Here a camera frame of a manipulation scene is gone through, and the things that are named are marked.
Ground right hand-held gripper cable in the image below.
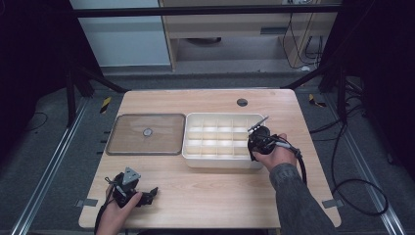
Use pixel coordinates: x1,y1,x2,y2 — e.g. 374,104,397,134
273,134,309,186

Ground clear lid with round knob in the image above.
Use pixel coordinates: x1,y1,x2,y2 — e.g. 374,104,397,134
106,113,187,157

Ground grey tape piece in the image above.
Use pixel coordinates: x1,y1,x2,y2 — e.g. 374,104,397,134
321,198,346,210
75,198,99,209

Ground white cabinet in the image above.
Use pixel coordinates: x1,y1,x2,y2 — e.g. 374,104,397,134
69,0,172,69

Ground yellow black striped tape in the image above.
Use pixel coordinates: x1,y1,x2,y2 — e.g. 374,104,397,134
99,96,113,115
307,93,328,109

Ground person's left hand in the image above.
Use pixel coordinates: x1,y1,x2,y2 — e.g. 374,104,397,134
95,186,144,235

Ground white divided storage box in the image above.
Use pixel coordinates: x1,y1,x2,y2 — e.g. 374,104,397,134
181,112,271,169

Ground black metal stand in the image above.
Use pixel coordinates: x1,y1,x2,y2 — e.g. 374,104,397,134
279,62,349,124
64,63,131,129

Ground black horizontal frame bar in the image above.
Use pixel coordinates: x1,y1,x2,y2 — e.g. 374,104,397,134
71,4,343,19

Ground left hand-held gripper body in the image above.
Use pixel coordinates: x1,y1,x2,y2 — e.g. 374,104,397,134
111,166,145,209

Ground metal floor rail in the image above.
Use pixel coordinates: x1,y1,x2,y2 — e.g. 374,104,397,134
322,93,407,235
9,97,90,235

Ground looped black floor cable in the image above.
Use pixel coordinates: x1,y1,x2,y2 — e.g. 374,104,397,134
330,122,390,217

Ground hand-held gripper cable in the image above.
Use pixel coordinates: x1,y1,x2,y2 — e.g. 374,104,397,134
93,176,115,235
273,134,309,186

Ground person's right hand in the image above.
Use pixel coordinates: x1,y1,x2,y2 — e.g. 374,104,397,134
253,132,298,173

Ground left hand-held gripper cable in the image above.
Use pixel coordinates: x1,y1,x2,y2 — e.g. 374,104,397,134
93,176,115,235

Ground black cables under desk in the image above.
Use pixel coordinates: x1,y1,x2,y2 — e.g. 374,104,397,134
281,12,325,71

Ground light wooden desk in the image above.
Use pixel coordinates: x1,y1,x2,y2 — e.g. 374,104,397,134
158,0,344,71

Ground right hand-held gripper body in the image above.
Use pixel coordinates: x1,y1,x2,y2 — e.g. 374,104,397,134
247,115,281,157

